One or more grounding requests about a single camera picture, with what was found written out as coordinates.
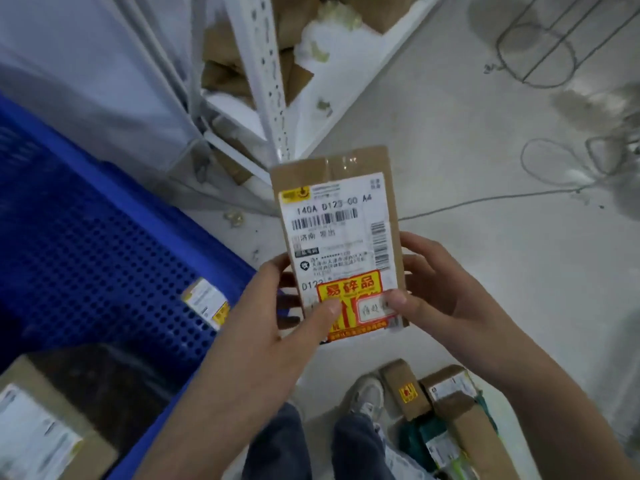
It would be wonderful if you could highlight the person's right hand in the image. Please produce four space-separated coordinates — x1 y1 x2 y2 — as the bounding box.
385 232 540 381

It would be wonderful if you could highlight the person's left hand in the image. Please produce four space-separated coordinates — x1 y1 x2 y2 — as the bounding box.
199 254 345 411

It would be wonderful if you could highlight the small box handwritten label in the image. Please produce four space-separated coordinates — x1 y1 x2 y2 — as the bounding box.
179 277 232 331

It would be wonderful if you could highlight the pile of small parcels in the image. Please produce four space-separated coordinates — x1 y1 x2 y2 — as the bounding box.
377 358 509 480

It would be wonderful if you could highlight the small box fragile sticker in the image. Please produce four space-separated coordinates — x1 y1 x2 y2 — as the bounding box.
269 146 409 345

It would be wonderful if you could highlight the blue plastic crate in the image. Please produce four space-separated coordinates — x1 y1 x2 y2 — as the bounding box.
0 92 259 480

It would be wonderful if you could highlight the large brown box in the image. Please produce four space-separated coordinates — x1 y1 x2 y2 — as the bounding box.
0 343 179 480

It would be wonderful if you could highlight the person's left leg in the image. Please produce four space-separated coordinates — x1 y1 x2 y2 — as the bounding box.
242 402 313 480

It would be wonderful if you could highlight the person's leg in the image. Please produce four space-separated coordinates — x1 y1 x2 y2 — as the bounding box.
331 412 396 480
242 402 313 480

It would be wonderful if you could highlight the person's right grey shoe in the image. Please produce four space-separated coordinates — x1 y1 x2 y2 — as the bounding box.
349 374 386 421

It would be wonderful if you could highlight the person's right leg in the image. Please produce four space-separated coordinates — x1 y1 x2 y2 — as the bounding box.
331 412 396 480

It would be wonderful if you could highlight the white metal shelf rack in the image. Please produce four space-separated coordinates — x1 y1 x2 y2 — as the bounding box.
99 0 446 185

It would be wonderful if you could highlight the heap of torn brown cartons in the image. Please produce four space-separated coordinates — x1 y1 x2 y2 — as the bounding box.
199 0 423 185

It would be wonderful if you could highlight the grey floor cable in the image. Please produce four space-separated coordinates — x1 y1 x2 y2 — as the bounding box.
397 184 601 223

